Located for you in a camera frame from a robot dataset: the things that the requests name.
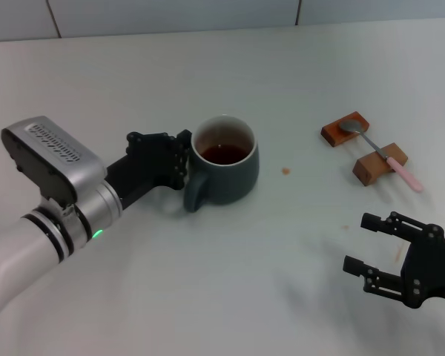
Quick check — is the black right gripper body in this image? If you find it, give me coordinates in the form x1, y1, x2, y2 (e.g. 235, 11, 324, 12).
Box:
400, 224, 445, 310

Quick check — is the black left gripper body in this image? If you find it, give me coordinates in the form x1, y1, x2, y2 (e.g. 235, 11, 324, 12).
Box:
105, 131, 179, 211

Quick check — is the grey ceramic cup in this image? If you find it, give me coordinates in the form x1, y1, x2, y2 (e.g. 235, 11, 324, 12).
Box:
182, 114, 261, 214

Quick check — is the pink handled metal spoon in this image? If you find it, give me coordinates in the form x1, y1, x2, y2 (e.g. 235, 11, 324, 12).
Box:
337, 120, 424, 193

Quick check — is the dark brown tea liquid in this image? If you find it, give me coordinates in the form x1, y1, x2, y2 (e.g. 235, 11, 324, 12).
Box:
200, 143, 250, 166

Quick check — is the light brown wooden block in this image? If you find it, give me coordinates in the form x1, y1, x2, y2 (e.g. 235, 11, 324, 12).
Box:
352, 142, 409, 187

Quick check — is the reddish brown wooden block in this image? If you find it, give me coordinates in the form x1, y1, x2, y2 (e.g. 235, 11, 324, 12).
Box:
320, 111, 371, 148

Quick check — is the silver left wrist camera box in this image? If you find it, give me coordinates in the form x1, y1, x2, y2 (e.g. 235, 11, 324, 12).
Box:
1, 116, 108, 208

